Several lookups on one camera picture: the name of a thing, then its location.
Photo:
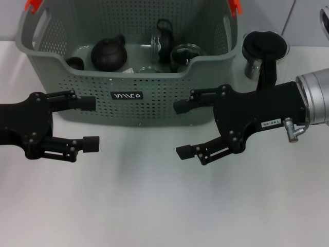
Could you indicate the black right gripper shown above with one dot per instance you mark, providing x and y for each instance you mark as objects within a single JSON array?
[{"x": 259, "y": 113}]

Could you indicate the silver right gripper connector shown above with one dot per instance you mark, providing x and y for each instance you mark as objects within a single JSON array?
[{"x": 290, "y": 130}]

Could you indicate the dark clay teacup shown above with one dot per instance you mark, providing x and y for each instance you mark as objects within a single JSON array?
[{"x": 75, "y": 63}]

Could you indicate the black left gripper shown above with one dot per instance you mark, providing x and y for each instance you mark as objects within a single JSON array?
[{"x": 23, "y": 121}]

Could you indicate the grey perforated storage bin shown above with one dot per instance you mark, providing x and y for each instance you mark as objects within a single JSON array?
[{"x": 102, "y": 77}]

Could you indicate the dark clay teapot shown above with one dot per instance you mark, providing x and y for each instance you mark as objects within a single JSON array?
[{"x": 108, "y": 55}]

